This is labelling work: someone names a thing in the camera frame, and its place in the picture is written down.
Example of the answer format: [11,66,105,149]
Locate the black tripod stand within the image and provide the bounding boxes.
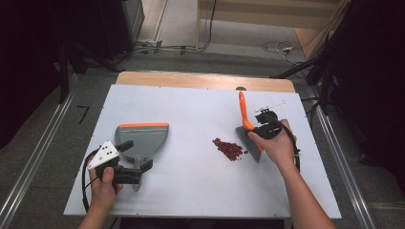
[269,0,362,115]

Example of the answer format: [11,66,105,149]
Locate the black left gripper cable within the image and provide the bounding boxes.
[81,148,100,214]

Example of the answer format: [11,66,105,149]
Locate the orange hand brush grey bristles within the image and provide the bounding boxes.
[234,91,266,164]

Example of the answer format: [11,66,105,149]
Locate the dark cabinet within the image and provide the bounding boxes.
[98,0,145,61]

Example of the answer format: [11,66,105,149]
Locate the person's right hand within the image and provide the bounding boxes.
[247,118,299,174]

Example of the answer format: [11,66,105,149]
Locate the wooden table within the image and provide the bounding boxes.
[115,71,296,94]

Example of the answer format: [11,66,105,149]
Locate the grey dustpan with orange edge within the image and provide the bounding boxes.
[114,122,170,193]

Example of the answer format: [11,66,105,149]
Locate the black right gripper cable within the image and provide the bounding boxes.
[270,114,303,175]

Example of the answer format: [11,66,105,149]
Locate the white table cover sheet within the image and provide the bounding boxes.
[63,84,342,219]

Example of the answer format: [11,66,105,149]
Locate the black hanging cable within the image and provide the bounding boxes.
[199,0,219,52]

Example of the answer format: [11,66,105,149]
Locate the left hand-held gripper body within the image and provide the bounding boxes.
[86,140,143,186]

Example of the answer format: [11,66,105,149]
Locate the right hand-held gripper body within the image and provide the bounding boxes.
[253,100,287,140]

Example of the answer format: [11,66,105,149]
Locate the white floor cable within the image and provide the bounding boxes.
[261,39,302,66]

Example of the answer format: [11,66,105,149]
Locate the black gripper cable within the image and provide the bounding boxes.
[270,114,303,175]
[81,148,100,214]

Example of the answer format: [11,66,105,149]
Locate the grey power strip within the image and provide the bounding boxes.
[136,38,164,54]

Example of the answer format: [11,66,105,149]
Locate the person's left hand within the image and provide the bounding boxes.
[89,167,124,210]

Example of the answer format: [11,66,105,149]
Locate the metal floor rail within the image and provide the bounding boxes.
[0,73,80,229]
[305,87,378,229]

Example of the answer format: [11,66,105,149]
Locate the pile of red and green beans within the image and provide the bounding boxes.
[212,136,250,162]

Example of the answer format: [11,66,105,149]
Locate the light wooden furniture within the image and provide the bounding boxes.
[196,0,350,60]

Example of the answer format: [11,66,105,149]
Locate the black stand legs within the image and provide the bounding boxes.
[56,39,123,104]

